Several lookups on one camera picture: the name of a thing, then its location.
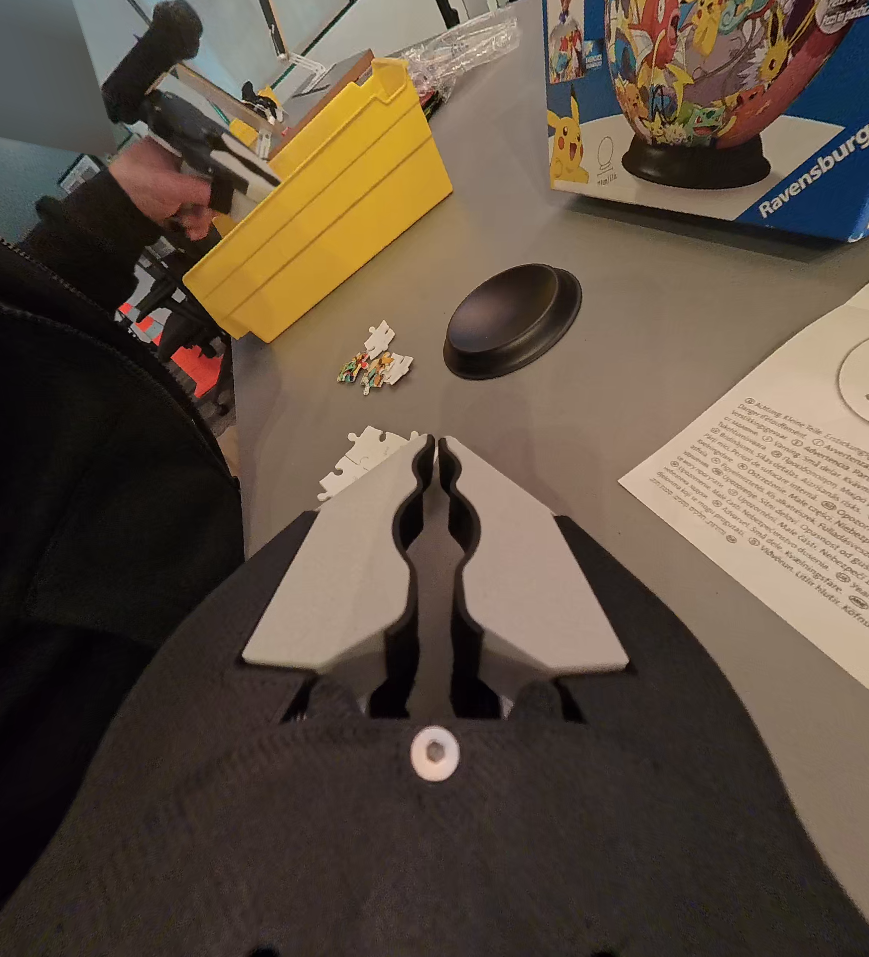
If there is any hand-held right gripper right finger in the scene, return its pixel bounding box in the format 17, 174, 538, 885
436, 436, 630, 720

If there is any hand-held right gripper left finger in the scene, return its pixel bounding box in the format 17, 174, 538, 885
242, 436, 437, 717

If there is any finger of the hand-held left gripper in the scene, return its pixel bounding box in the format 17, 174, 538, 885
229, 178, 283, 222
214, 136, 275, 174

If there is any yellow plastic bin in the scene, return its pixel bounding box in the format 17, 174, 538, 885
182, 57, 454, 343

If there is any joined white puzzle section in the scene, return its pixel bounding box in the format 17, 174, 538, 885
317, 425, 430, 502

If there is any person's left forearm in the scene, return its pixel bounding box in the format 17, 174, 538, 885
19, 168, 174, 315

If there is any black round puzzle stand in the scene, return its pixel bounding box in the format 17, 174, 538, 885
442, 263, 583, 382

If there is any printed puzzle box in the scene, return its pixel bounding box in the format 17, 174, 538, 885
543, 0, 869, 244

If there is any person's left hand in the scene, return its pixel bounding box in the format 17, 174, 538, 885
109, 138, 219, 242

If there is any yellow black device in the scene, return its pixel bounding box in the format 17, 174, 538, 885
240, 81, 286, 124

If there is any brown wooden board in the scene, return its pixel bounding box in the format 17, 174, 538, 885
266, 48, 376, 158

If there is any grey framed cabinet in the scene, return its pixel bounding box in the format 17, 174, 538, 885
57, 153, 103, 197

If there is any red floor object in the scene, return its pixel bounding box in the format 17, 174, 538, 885
117, 299, 230, 405

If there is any white instruction sheet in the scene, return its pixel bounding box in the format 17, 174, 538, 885
619, 250, 869, 726

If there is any clear plastic bag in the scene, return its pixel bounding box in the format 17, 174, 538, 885
390, 15, 519, 121

